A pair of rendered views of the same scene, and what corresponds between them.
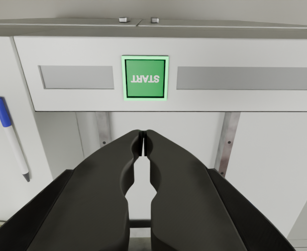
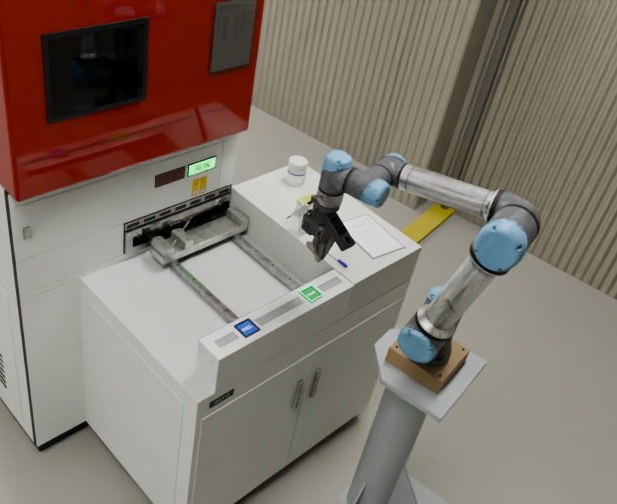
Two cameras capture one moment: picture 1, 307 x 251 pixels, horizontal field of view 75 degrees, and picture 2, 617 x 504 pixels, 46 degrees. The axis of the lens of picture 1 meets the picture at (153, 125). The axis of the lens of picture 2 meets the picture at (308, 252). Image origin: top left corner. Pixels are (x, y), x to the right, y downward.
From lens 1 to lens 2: 204 cm
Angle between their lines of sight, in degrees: 40
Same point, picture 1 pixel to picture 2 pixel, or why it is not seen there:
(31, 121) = (332, 265)
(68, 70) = (333, 285)
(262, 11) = not seen: outside the picture
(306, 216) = (43, 313)
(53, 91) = (333, 277)
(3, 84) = (347, 271)
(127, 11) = (303, 473)
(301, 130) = (184, 343)
